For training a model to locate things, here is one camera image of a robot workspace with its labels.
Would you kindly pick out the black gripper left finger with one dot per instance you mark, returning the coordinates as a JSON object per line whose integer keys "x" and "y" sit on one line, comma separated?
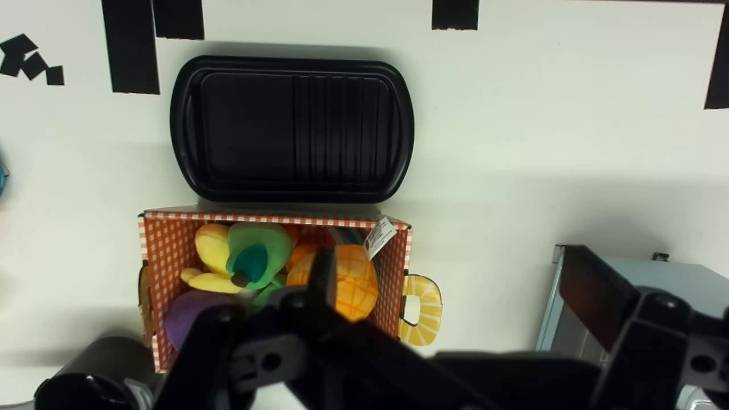
{"x": 212, "y": 355}

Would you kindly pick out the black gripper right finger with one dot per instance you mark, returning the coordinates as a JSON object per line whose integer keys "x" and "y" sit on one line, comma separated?
{"x": 645, "y": 355}

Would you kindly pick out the purple plush vegetable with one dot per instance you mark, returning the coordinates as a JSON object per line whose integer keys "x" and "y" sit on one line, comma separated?
{"x": 186, "y": 315}

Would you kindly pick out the light blue toaster oven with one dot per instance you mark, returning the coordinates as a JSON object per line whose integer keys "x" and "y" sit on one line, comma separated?
{"x": 669, "y": 276}

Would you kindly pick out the yellow plush fruit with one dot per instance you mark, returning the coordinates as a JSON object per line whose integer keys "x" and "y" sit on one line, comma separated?
{"x": 209, "y": 252}

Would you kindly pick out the green plush avocado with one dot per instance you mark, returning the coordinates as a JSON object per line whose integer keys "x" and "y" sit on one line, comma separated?
{"x": 258, "y": 253}

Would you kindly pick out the red checkered cardboard basket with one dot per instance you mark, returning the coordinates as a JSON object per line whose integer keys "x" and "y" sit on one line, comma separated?
{"x": 162, "y": 241}

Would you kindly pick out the orange plush fruit white tag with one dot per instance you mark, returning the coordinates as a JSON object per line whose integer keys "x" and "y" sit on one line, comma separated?
{"x": 355, "y": 288}

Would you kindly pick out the black plastic tray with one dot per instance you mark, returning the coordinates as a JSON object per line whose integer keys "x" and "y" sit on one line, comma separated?
{"x": 288, "y": 127}

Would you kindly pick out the black tape strip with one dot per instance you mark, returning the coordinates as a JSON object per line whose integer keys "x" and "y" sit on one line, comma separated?
{"x": 132, "y": 47}
{"x": 719, "y": 60}
{"x": 181, "y": 18}
{"x": 457, "y": 15}

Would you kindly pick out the small black tape square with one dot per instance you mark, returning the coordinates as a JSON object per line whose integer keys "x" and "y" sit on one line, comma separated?
{"x": 34, "y": 66}
{"x": 55, "y": 76}
{"x": 15, "y": 51}

